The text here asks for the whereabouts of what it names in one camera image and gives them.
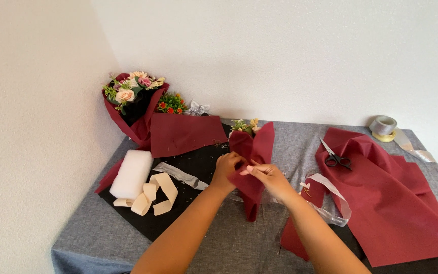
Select yellow tape roll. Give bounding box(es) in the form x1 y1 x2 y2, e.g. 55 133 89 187
371 130 397 143

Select black handled scissors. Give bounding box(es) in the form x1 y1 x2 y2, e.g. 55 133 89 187
319 137 353 171

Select silver ribbon roll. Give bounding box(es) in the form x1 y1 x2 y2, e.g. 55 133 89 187
369 115 436 163

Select small dark red paper piece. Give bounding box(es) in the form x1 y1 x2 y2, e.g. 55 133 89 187
94 158 124 195

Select green sprig with orange flowers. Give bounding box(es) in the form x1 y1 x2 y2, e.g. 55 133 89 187
157 93 188 115

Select large crumpled dark red paper sheet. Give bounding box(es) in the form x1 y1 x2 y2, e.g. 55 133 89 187
280 127 438 268

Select large finished bouquet in red wrap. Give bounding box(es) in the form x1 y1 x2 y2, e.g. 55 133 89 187
102 71 170 150

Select white foam block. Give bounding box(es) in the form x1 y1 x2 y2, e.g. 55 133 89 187
109 149 154 201

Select translucent white ribbon strip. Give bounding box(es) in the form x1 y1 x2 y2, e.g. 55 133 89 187
299 173 353 227

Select person's left hand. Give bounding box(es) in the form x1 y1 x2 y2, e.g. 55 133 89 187
211 151 247 190

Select cream ribbon strip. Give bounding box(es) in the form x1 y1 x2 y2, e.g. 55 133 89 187
113 172 178 217

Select silver ribbon bow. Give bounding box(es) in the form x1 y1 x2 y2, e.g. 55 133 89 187
184 100 211 116

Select small bouquet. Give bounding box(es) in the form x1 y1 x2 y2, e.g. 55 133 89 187
228 118 276 223

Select silver ribbon strip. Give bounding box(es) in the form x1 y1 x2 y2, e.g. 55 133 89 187
152 162 209 191

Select black paper sheet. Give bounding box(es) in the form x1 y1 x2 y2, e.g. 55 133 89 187
98 123 250 243

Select person's right hand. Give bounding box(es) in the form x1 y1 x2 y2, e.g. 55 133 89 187
240 160 300 203

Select grey tablecloth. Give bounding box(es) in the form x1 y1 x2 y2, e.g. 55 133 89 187
51 118 438 274

